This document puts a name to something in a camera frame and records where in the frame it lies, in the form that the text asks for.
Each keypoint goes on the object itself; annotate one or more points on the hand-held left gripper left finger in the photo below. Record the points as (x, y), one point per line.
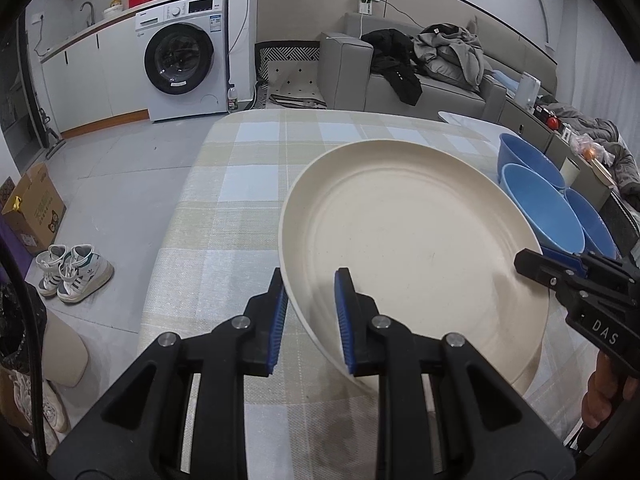
(276, 327)

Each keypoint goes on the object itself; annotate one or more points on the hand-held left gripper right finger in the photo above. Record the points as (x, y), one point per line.
(345, 327)

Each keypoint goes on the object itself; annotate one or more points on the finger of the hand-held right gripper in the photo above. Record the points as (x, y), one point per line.
(612, 269)
(537, 266)

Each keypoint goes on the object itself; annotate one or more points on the blue bowl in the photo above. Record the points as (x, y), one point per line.
(525, 155)
(542, 210)
(595, 230)

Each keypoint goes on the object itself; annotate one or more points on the cream plate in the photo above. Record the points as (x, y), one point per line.
(420, 240)

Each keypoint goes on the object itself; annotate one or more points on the person's right hand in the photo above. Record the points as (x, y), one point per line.
(602, 395)

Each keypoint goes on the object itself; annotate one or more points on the beige tumbler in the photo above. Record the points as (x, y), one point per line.
(570, 172)

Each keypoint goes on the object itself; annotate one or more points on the clear plastic bag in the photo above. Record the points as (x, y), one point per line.
(592, 147)

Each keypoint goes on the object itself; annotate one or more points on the grey blanket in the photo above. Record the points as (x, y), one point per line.
(615, 145)

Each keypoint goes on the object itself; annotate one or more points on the grey side cabinet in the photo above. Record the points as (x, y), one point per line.
(530, 130)

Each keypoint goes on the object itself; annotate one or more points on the red apple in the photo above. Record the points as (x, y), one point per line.
(553, 122)

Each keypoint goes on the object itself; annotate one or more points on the marble coffee table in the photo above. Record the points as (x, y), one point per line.
(470, 122)

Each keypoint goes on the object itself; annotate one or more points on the grey sofa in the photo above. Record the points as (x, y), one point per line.
(450, 95)

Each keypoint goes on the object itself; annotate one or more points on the white green sneaker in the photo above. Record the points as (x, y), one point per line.
(50, 267)
(85, 275)

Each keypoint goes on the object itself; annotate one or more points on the beige stool seat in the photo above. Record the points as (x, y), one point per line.
(65, 355)

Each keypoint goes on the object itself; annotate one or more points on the grey clothes pile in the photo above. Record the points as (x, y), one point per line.
(455, 55)

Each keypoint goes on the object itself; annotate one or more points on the clear water bottle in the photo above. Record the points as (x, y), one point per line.
(232, 100)

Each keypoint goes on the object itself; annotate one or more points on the white shoe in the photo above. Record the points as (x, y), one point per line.
(47, 407)

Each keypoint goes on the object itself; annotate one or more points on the black jacket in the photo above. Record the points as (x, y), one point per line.
(395, 65)

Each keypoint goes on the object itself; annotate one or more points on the folded patterned mat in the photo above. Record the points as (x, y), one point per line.
(290, 75)

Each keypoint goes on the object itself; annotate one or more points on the white washing machine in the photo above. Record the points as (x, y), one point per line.
(192, 85)

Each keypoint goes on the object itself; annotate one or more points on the black trash bag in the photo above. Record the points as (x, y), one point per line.
(17, 325)

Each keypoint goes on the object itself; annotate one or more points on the cardboard box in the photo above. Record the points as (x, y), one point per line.
(35, 210)

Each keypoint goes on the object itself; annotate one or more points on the white kitchen counter cabinets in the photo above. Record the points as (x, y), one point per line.
(85, 80)

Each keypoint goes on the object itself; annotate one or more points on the green white power strip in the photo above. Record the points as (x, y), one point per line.
(367, 0)

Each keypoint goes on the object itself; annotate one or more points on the metal faucet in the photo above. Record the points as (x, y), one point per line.
(90, 12)

